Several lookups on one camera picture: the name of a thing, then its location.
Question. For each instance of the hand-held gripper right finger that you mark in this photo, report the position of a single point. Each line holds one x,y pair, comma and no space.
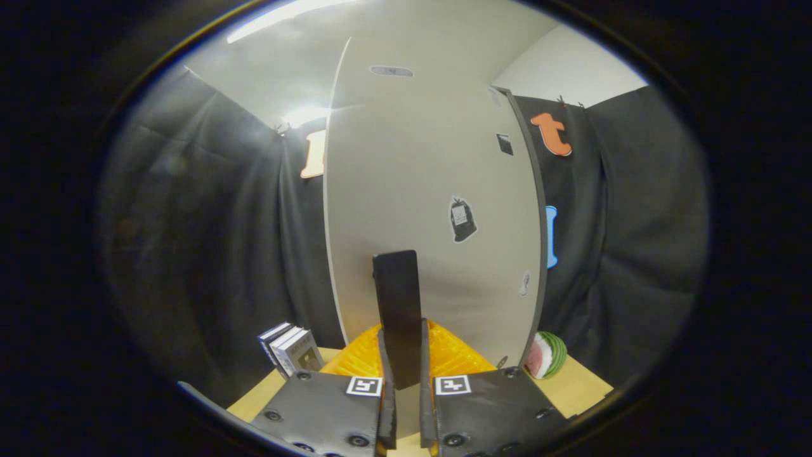
491,409

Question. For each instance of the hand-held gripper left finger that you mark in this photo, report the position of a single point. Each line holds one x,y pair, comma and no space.
330,406

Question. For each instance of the grey shoe cabinet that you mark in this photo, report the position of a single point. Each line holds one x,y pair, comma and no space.
536,209

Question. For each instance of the white shoe cabinet door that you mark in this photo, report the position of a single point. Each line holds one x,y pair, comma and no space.
406,178

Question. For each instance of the grey cover book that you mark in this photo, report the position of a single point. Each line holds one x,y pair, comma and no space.
304,354

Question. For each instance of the watermelon slice toy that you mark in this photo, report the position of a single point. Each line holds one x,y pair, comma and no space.
545,355

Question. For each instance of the white book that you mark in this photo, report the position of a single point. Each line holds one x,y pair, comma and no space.
283,343

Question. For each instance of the blue book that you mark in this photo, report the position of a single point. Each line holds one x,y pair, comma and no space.
269,337

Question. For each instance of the black backdrop cloth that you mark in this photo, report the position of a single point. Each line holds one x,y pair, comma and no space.
209,222

